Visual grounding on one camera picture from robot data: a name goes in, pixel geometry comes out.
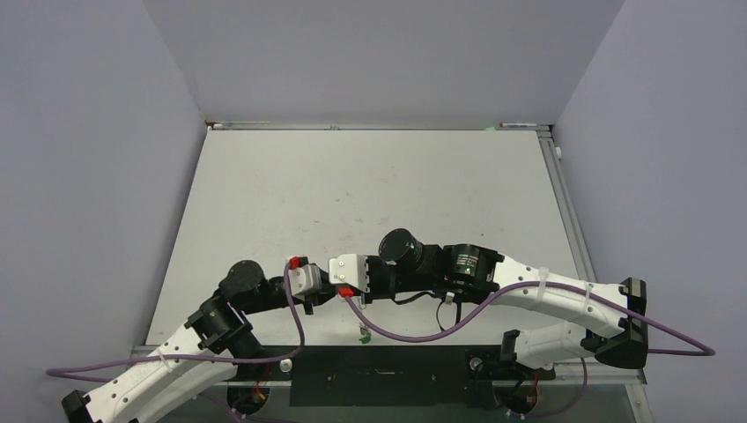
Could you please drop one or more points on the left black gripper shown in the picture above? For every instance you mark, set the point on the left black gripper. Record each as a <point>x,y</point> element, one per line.
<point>322,293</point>

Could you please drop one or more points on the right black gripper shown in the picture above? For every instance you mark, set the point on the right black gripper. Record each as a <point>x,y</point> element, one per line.
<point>374,292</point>

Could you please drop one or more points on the large silver keyring plate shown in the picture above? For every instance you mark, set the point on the large silver keyring plate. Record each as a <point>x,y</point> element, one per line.
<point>363,328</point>

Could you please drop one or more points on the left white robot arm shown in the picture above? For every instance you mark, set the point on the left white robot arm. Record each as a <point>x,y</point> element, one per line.
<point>215,343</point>

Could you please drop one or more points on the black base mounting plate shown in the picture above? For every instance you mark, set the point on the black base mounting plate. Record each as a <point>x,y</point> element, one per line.
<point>368,375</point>

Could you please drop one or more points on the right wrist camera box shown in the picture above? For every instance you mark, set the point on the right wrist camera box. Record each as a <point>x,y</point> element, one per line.
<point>349,274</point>

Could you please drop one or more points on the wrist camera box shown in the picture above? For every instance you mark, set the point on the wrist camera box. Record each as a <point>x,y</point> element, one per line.
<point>349,274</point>
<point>305,278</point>

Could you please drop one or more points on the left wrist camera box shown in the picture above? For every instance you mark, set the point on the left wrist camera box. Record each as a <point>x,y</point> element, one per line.
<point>305,278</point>

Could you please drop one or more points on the aluminium frame rail back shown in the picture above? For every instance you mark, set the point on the aluminium frame rail back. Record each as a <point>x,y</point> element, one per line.
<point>370,126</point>

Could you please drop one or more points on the aluminium frame rail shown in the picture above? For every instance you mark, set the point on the aluminium frame rail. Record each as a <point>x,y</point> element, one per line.
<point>370,126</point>
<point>552,157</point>

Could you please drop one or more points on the aluminium frame rail right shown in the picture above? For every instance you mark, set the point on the aluminium frame rail right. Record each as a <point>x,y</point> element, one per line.
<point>552,157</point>

